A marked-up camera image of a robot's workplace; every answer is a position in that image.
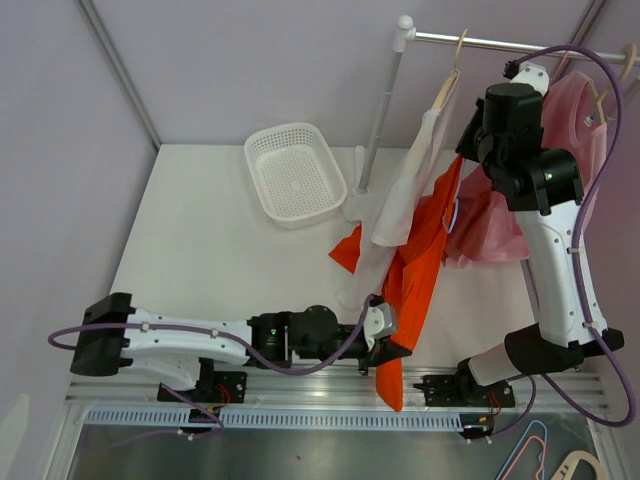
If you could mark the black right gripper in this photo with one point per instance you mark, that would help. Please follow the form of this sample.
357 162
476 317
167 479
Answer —
466 145

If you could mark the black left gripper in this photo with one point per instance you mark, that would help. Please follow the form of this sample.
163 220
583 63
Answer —
386 350

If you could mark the orange t shirt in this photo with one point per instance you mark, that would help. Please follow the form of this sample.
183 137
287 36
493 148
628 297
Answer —
411 278

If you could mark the white t shirt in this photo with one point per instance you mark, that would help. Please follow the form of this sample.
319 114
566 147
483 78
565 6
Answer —
386 214

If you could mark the blue wire hanger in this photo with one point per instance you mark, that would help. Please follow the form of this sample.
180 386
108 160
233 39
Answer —
454 215

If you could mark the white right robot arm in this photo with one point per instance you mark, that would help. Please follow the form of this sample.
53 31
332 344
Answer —
543 189

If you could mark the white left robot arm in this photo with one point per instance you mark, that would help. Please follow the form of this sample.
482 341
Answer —
116 336

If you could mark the light pink t shirt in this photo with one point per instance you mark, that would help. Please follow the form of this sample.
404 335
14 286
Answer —
565 112

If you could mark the coral red t shirt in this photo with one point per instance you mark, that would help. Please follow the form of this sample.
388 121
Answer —
479 232

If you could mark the beige spare hanger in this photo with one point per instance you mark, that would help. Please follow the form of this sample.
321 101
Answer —
569 466

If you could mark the grey rack upright pole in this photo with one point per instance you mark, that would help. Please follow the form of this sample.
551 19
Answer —
404 32

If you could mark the white rack foot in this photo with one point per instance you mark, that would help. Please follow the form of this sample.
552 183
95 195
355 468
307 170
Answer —
357 167

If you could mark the pink and blue spare hangers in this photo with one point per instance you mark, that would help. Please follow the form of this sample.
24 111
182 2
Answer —
535 435

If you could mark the white plastic basket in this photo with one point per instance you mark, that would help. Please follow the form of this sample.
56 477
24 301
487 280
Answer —
297 179

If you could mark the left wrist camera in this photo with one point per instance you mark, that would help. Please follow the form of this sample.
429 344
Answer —
379 321

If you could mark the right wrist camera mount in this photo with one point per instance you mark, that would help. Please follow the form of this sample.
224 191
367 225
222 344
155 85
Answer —
528 73

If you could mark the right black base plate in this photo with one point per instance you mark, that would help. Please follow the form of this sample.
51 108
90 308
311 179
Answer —
461 390

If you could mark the aluminium mounting rail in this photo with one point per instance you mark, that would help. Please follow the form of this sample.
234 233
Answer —
339 387

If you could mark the silver clothes rail bar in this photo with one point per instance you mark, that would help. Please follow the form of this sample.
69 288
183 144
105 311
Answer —
503 46

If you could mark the white slotted cable duct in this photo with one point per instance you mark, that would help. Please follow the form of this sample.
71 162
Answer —
279 419

